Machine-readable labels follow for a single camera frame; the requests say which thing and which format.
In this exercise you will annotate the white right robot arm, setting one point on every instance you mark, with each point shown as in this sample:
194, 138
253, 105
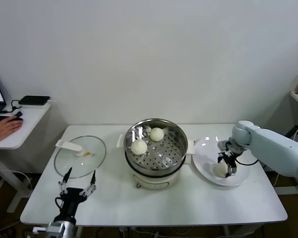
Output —
275, 148

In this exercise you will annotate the small black usb dongle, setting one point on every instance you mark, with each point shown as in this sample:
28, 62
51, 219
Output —
19, 114

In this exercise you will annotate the bare human hand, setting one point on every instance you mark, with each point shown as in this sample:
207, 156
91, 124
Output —
5, 130

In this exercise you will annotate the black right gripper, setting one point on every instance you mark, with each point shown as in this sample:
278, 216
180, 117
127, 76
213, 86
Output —
228, 151

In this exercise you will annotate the white round plate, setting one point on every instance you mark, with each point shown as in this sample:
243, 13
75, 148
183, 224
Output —
243, 173

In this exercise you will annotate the perforated steel steamer basket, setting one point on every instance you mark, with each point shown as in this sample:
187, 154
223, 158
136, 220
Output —
175, 146

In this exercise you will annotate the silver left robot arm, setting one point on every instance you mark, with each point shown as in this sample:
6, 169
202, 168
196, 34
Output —
62, 229

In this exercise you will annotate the white side desk with laptop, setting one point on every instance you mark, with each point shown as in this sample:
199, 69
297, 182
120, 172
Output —
27, 134

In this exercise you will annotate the black flat hard drive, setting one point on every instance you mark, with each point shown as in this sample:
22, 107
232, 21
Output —
34, 100

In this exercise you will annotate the white steamed baozi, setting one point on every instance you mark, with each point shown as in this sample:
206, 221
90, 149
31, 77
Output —
139, 148
219, 170
156, 134

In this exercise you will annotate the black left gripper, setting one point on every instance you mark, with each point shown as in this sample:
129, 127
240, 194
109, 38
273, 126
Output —
73, 197

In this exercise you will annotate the white electric pot base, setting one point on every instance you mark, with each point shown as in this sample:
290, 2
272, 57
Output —
151, 181

